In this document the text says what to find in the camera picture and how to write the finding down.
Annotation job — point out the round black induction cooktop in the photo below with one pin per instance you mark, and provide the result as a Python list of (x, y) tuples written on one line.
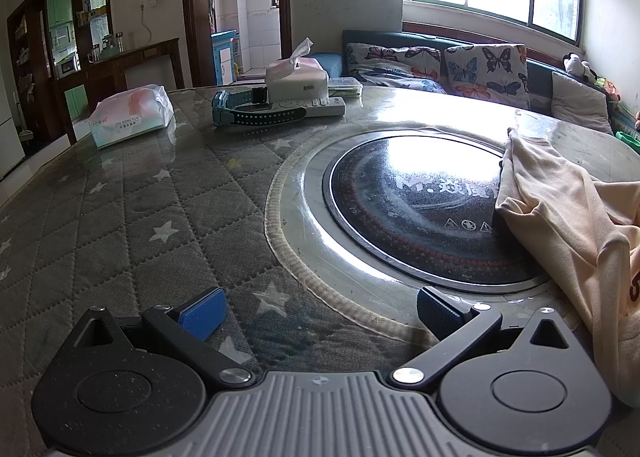
[(400, 217)]

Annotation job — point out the teal sofa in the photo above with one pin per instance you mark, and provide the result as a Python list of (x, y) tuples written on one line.
[(430, 39)]

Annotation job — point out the dark wooden sideboard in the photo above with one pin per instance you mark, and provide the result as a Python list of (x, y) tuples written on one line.
[(150, 57)]

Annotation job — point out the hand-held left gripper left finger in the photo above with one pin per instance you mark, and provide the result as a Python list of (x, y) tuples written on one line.
[(202, 312)]

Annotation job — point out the butterfly print cushion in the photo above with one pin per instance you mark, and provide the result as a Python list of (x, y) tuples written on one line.
[(485, 69), (390, 62)]

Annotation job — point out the dark wooden display cabinet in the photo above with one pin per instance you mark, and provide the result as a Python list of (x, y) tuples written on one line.
[(40, 37)]

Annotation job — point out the clear green plastic box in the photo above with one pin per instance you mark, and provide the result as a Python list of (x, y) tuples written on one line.
[(345, 86)]

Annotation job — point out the microwave oven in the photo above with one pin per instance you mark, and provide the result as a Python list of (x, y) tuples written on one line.
[(67, 66)]

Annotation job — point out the green plastic basin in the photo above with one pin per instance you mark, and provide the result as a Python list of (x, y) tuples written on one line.
[(630, 139)]

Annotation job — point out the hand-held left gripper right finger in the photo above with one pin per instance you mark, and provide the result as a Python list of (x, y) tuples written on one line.
[(437, 312)]

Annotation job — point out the grey cushion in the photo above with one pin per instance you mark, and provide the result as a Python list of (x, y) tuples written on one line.
[(580, 99)]

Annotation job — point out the cream sweatshirt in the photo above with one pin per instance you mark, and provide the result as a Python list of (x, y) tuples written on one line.
[(560, 217)]

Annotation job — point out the white tissue box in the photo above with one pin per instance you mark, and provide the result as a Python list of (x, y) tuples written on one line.
[(295, 82)]

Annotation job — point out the glass jar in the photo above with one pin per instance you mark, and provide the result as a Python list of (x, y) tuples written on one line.
[(120, 40)]

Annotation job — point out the white refrigerator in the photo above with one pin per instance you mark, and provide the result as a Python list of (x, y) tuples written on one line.
[(7, 137)]

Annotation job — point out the dark wooden door frame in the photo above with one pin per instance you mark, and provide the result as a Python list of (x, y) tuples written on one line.
[(192, 12)]

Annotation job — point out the blue and white box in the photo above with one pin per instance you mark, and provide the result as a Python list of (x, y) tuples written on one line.
[(222, 62)]

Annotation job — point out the panda plush toy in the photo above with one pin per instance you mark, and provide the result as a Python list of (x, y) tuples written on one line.
[(575, 64)]

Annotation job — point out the white remote control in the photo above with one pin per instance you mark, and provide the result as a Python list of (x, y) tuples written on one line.
[(325, 107)]

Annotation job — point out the green pink plush toy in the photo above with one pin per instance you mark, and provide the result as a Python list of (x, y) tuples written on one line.
[(610, 87)]

